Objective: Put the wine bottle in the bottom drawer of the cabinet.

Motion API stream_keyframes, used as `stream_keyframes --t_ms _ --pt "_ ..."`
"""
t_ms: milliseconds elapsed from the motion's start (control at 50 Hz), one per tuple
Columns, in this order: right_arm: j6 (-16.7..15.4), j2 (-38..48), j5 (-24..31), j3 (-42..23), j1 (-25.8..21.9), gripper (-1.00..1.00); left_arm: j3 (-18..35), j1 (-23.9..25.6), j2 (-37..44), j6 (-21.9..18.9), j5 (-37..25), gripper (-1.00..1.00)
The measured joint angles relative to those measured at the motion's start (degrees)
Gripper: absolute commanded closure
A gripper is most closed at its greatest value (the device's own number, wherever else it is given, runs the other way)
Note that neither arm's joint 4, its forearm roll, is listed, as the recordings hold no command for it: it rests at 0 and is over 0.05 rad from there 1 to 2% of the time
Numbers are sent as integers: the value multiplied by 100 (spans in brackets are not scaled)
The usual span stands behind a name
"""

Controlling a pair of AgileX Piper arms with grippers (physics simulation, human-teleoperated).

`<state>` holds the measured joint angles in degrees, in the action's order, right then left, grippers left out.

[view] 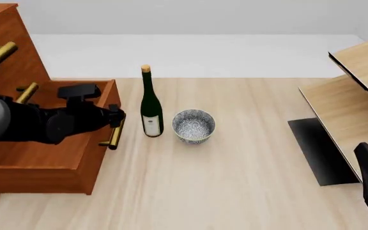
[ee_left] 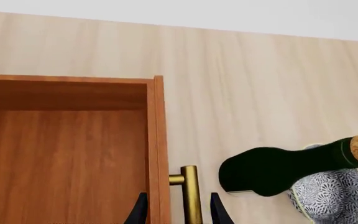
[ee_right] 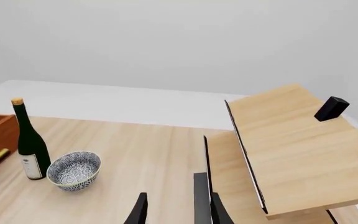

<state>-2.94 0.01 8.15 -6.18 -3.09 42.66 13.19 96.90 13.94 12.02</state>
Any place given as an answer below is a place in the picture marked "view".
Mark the small flat plate on stalk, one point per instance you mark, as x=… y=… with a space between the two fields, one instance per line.
x=77 y=90

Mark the flat black base panel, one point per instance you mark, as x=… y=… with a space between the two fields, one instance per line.
x=321 y=153

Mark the pale wooden shelf rack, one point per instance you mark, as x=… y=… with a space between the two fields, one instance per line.
x=347 y=100

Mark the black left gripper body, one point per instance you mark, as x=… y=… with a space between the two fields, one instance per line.
x=116 y=115

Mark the blue white patterned bowl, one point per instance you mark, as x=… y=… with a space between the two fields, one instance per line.
x=193 y=127

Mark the dark green wine bottle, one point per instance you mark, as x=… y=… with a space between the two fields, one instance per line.
x=152 y=107

